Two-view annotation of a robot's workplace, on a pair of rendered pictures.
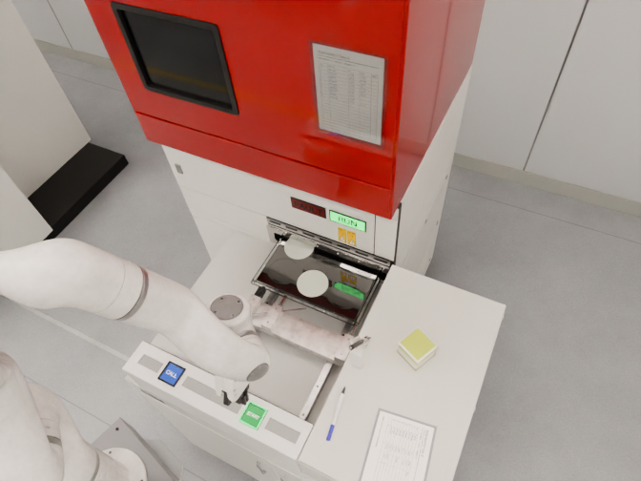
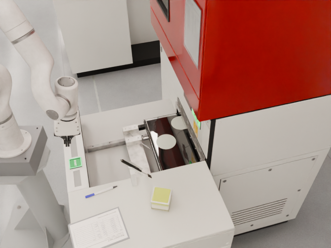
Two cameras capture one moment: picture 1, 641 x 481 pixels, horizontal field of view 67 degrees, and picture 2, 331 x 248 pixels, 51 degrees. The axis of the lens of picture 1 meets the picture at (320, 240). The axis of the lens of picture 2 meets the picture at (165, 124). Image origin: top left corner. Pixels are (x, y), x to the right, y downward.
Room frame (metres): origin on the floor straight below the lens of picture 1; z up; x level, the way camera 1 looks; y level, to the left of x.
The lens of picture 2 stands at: (0.01, -0.77, 2.21)
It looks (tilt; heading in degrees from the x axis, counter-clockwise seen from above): 46 degrees down; 45
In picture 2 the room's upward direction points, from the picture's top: 2 degrees counter-clockwise
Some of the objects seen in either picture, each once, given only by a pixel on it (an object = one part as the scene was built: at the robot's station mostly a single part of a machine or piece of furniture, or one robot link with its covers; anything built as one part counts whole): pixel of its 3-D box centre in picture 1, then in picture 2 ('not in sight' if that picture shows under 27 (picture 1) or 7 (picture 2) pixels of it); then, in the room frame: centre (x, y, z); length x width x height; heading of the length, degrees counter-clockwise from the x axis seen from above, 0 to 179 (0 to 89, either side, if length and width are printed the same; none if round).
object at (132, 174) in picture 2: (360, 347); (136, 173); (0.53, -0.07, 1.03); 0.06 x 0.04 x 0.13; 149
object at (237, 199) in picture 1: (277, 209); (181, 94); (1.04, 0.13, 1.02); 0.82 x 0.03 x 0.40; 59
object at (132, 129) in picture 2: (250, 307); (130, 129); (0.76, 0.24, 0.89); 0.08 x 0.03 x 0.03; 149
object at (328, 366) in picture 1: (337, 349); not in sight; (0.62, -0.02, 0.84); 0.50 x 0.02 x 0.03; 149
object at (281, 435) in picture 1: (218, 404); (76, 152); (0.47, 0.33, 0.89); 0.55 x 0.09 x 0.14; 59
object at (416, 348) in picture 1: (416, 349); (161, 199); (0.52, -0.22, 1.00); 0.07 x 0.07 x 0.07; 33
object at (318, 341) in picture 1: (296, 331); (137, 155); (0.68, 0.10, 0.87); 0.36 x 0.08 x 0.03; 59
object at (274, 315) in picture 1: (272, 317); (133, 140); (0.72, 0.17, 0.89); 0.08 x 0.03 x 0.03; 149
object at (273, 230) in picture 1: (326, 253); (188, 135); (0.94, -0.01, 0.89); 0.44 x 0.02 x 0.10; 59
